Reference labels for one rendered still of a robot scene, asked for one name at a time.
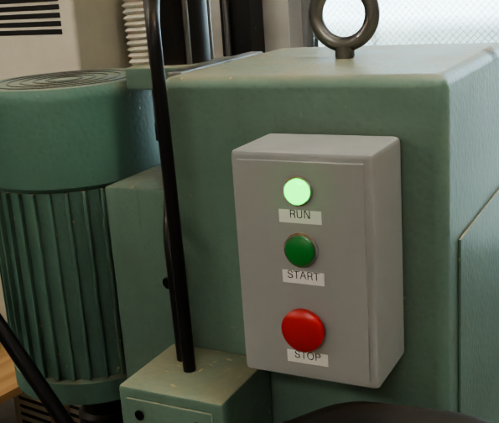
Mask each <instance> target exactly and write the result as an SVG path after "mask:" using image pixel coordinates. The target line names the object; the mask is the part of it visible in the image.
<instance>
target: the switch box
mask: <svg viewBox="0 0 499 423"><path fill-rule="evenodd" d="M231 162H232V174H233V185H234V197H235V208H236V220H237V241H238V253H239V264H240V275H241V287H242V308H243V319H244V331H245V342H246V353H247V366H248V367H250V368H256V369H261V370H267V371H272V372H277V373H286V374H292V375H297V376H302V377H307V378H312V379H322V380H327V381H332V382H337V383H343V384H352V385H357V386H362V387H367V388H373V389H376V388H379V387H380V386H381V385H382V383H383V382H384V380H385V379H386V377H387V376H388V375H389V374H390V372H391V371H392V369H393V368H394V366H395V365H396V364H397V362H398V360H399V359H400V357H401V356H402V355H403V353H404V324H403V238H402V194H401V150H400V140H399V138H396V137H393V136H359V135H325V134H291V133H270V134H267V135H265V136H263V137H261V138H258V139H256V140H254V141H252V142H250V143H248V144H245V145H242V146H241V147H239V148H237V149H233V150H232V153H231ZM295 175H300V176H303V177H304V178H306V179H307V180H308V181H309V183H310V184H311V185H312V188H313V196H312V198H311V200H310V202H309V203H307V204H306V205H304V206H294V205H292V204H290V203H289V202H288V201H287V200H286V198H285V196H284V193H283V186H284V183H285V182H286V180H287V179H288V178H290V177H292V176H295ZM278 209H289V210H301V211H314V212H321V221H322V225H314V224H303V223H292V222H280V221H279V213H278ZM296 232H304V233H306V234H308V235H310V236H311V237H312V238H313V239H314V240H315V241H316V243H317V245H318V249H319V256H318V258H317V260H316V262H315V263H314V264H312V265H311V266H309V267H308V268H299V267H296V266H294V265H293V264H291V263H290V262H289V261H288V260H287V258H286V256H285V253H284V243H285V241H286V239H287V238H288V237H289V236H290V235H292V234H293V233H296ZM283 269H288V270H297V271H304V272H313V273H321V274H324V276H325V286H318V285H304V284H296V283H289V282H283ZM298 308H303V309H307V310H309V311H312V312H314V313H315V314H316V315H317V316H318V317H319V318H320V320H321V321H322V323H323V325H324V329H325V338H324V341H323V342H322V343H321V344H320V346H319V347H318V348H316V349H315V350H314V351H312V352H310V353H320V354H325V355H328V366H329V367H324V366H318V365H313V364H307V363H297V362H292V361H288V352H287V349H293V350H296V349H294V348H292V347H291V346H290V345H288V343H287V342H286V341H285V339H284V337H283V333H282V329H281V326H282V321H283V318H284V317H285V316H286V315H287V314H288V313H289V312H290V311H292V310H294V309H298Z"/></svg>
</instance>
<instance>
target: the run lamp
mask: <svg viewBox="0 0 499 423"><path fill-rule="evenodd" d="M283 193H284V196H285V198H286V200H287V201H288V202H289V203H290V204H292V205H294V206H304V205H306V204H307V203H309V202H310V200H311V198H312V196H313V188H312V185H311V184H310V183H309V181H308V180H307V179H306V178H304V177H303V176H300V175H295V176H292V177H290V178H288V179H287V180H286V182H285V183H284V186H283Z"/></svg>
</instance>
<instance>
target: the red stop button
mask: <svg viewBox="0 0 499 423"><path fill-rule="evenodd" d="M281 329H282V333H283V337H284V339H285V341H286V342H287V343H288V345H290V346H291V347H292V348H294V349H296V350H298V351H300V352H305V353H307V352H312V351H314V350H315V349H316V348H318V347H319V346H320V344H321V343H322V342H323V341H324V338H325V329H324V325H323V323H322V321H321V320H320V318H319V317H318V316H317V315H316V314H315V313H314V312H312V311H309V310H307V309H303V308H298V309H294V310H292V311H290V312H289V313H288V314H287V315H286V316H285V317H284V318H283V321H282V326H281Z"/></svg>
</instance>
